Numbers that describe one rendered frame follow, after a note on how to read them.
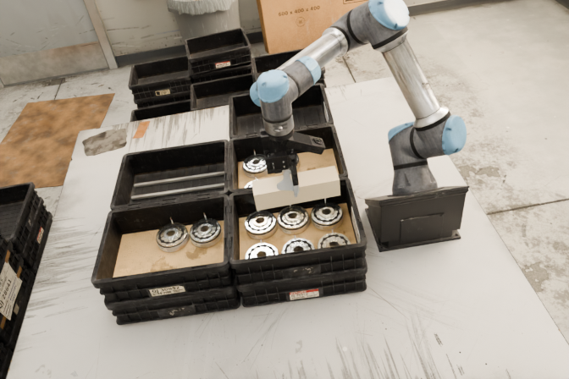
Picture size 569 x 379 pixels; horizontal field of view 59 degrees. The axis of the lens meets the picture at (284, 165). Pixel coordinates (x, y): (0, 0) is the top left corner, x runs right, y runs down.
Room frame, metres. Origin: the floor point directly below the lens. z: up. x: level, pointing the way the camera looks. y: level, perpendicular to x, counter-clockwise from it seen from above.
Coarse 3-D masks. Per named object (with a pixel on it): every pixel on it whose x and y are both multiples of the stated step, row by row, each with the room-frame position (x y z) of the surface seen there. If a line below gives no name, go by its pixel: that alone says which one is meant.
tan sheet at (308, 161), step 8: (304, 152) 1.49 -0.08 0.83; (328, 152) 1.47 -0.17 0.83; (304, 160) 1.45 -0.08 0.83; (312, 160) 1.44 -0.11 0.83; (320, 160) 1.44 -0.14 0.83; (328, 160) 1.43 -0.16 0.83; (240, 168) 1.46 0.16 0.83; (304, 168) 1.40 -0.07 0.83; (312, 168) 1.39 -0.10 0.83; (336, 168) 1.37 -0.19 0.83; (240, 176) 1.41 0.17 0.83; (264, 176) 1.39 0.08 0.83; (272, 176) 1.39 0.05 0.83; (240, 184) 1.37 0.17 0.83
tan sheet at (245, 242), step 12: (276, 216) 1.18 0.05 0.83; (348, 216) 1.13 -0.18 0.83; (240, 228) 1.15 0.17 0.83; (312, 228) 1.10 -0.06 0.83; (336, 228) 1.09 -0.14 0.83; (348, 228) 1.08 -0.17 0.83; (240, 240) 1.10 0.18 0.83; (252, 240) 1.09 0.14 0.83; (264, 240) 1.08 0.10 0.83; (276, 240) 1.07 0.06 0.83; (288, 240) 1.07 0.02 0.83; (312, 240) 1.05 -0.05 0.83; (240, 252) 1.05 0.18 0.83
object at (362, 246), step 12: (348, 180) 1.20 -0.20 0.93; (240, 192) 1.22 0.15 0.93; (252, 192) 1.21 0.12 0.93; (360, 228) 1.00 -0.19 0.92; (300, 252) 0.93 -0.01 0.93; (312, 252) 0.92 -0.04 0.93; (324, 252) 0.92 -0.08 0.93; (336, 252) 0.92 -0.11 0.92; (348, 252) 0.92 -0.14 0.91; (240, 264) 0.92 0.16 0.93; (252, 264) 0.92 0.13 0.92; (264, 264) 0.92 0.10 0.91
